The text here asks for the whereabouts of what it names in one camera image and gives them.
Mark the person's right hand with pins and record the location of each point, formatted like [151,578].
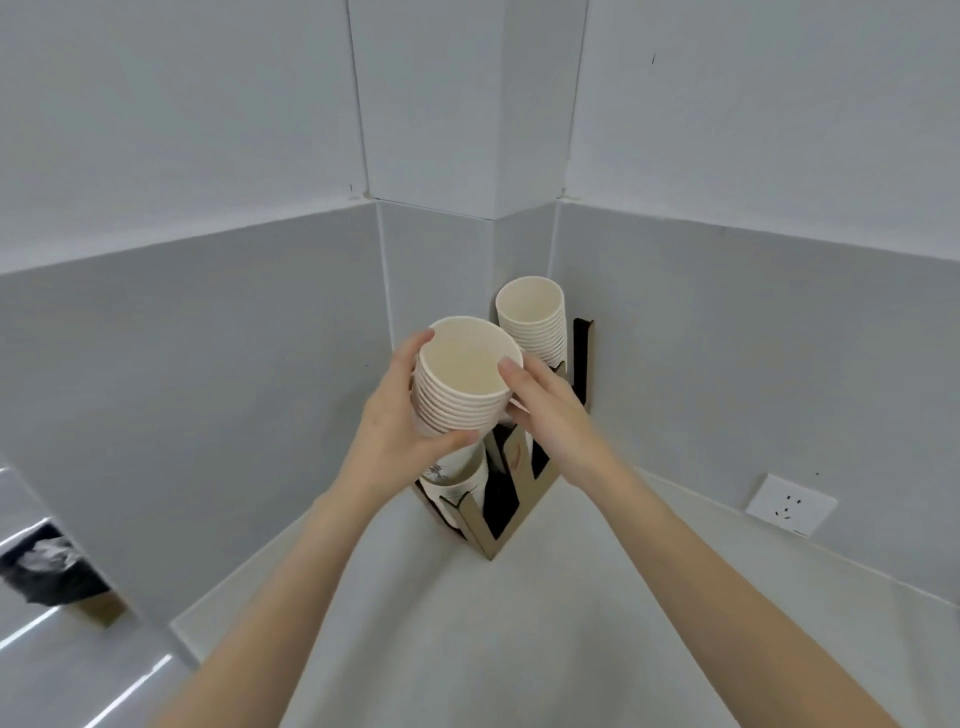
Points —
[559,424]

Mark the person's left hand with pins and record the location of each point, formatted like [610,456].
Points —
[382,435]

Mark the person's right thumb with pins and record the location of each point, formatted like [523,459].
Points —
[512,375]

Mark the person's left thumb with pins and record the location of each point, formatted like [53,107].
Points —
[415,352]

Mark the person's right forearm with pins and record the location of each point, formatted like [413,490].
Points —
[705,600]

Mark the person's left forearm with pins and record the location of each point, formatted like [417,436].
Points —
[300,600]

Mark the stack of white paper cups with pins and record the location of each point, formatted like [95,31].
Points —
[532,315]

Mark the brown cardboard cup holder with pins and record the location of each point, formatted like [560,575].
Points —
[517,495]

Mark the white printed paper cup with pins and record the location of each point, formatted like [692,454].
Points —
[459,501]

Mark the bin with black bag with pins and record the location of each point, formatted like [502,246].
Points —
[45,570]

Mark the white wall socket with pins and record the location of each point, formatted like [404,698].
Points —
[791,504]

